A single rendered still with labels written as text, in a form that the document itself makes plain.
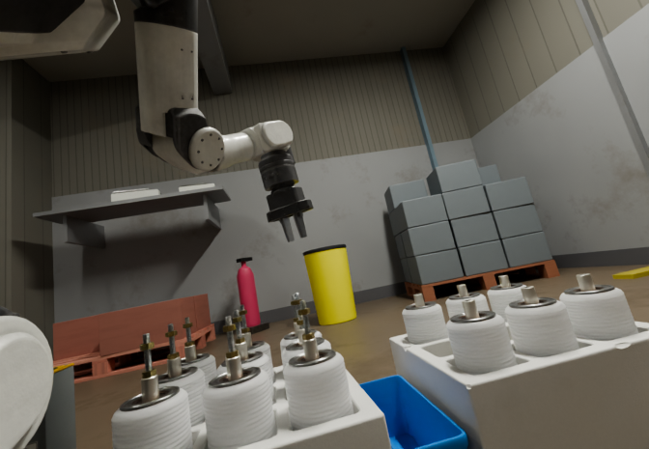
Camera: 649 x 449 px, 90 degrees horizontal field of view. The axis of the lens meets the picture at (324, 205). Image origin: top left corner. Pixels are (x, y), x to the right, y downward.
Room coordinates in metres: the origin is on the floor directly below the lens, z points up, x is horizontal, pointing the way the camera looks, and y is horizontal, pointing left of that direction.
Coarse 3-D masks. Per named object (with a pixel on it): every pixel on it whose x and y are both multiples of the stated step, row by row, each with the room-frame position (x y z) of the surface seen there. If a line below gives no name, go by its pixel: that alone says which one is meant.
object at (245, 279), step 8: (240, 272) 2.85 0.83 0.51; (248, 272) 2.86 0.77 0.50; (240, 280) 2.84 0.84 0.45; (248, 280) 2.84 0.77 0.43; (240, 288) 2.84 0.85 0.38; (248, 288) 2.84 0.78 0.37; (240, 296) 2.85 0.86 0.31; (248, 296) 2.84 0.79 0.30; (256, 296) 2.90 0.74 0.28; (240, 304) 2.86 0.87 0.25; (248, 304) 2.83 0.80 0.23; (256, 304) 2.88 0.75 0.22; (248, 312) 2.83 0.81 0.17; (256, 312) 2.87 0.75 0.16; (248, 320) 2.83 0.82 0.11; (256, 320) 2.86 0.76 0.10; (256, 328) 2.81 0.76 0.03; (264, 328) 2.87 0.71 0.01
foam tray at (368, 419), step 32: (352, 384) 0.61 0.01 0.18; (288, 416) 0.54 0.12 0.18; (352, 416) 0.49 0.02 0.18; (384, 416) 0.48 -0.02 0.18; (192, 448) 0.49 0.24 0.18; (256, 448) 0.46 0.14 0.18; (288, 448) 0.45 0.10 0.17; (320, 448) 0.46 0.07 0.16; (352, 448) 0.47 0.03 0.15; (384, 448) 0.48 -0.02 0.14
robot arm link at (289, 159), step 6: (276, 150) 0.74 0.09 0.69; (282, 150) 0.75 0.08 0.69; (288, 150) 0.80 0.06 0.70; (258, 156) 0.77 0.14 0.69; (264, 156) 0.75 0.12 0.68; (270, 156) 0.73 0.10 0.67; (276, 156) 0.73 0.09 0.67; (282, 156) 0.73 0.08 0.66; (288, 156) 0.75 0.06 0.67; (264, 162) 0.74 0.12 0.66; (270, 162) 0.73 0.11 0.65; (276, 162) 0.73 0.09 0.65; (282, 162) 0.73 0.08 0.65; (288, 162) 0.74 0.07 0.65; (294, 162) 0.81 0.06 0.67; (264, 168) 0.74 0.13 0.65
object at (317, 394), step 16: (336, 352) 0.55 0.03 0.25; (288, 368) 0.52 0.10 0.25; (304, 368) 0.50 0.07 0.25; (320, 368) 0.50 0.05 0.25; (336, 368) 0.51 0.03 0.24; (288, 384) 0.51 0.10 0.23; (304, 384) 0.49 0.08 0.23; (320, 384) 0.49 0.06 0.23; (336, 384) 0.51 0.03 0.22; (288, 400) 0.53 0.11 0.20; (304, 400) 0.50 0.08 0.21; (320, 400) 0.49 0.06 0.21; (336, 400) 0.50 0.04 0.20; (304, 416) 0.50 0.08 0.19; (320, 416) 0.49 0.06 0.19; (336, 416) 0.50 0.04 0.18
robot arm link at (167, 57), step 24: (144, 24) 0.40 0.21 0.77; (144, 48) 0.41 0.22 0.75; (168, 48) 0.42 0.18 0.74; (192, 48) 0.44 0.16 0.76; (144, 72) 0.43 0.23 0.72; (168, 72) 0.43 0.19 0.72; (192, 72) 0.46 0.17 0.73; (144, 96) 0.45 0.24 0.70; (168, 96) 0.45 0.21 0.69; (192, 96) 0.48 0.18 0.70; (144, 120) 0.47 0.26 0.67; (168, 120) 0.47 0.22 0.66; (192, 120) 0.49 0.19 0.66; (144, 144) 0.53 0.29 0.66; (192, 144) 0.50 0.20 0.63; (216, 144) 0.54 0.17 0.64
